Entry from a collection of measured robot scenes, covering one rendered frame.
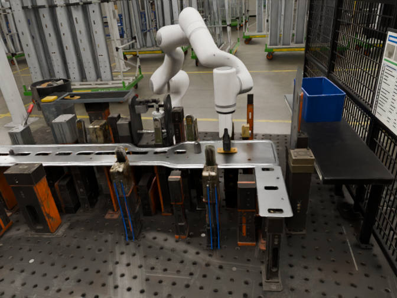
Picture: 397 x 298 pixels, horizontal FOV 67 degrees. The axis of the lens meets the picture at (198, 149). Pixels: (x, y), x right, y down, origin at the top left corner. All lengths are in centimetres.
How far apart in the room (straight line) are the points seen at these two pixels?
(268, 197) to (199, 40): 65
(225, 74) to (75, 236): 94
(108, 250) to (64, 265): 17
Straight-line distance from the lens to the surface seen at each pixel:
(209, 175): 104
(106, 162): 132
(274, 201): 99
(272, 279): 115
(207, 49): 121
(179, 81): 178
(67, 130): 158
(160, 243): 130
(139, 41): 913
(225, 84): 112
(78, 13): 583
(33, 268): 141
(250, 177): 114
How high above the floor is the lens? 160
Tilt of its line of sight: 27 degrees down
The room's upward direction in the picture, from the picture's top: 5 degrees counter-clockwise
